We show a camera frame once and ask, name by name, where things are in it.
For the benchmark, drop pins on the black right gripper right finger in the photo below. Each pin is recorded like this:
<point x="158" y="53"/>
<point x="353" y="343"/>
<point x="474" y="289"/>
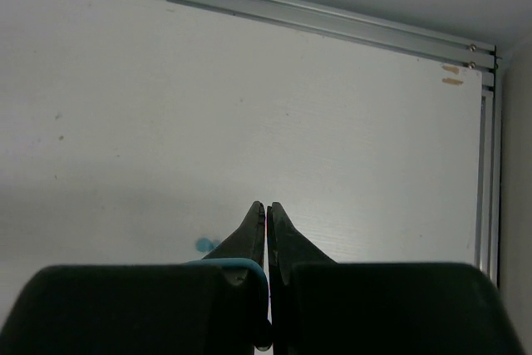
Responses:
<point x="320" y="306"/>

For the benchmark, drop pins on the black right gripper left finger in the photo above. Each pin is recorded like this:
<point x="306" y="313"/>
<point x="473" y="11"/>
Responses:
<point x="214" y="305"/>

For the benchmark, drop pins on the aluminium table frame rail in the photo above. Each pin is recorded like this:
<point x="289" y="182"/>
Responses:
<point x="437" y="46"/>

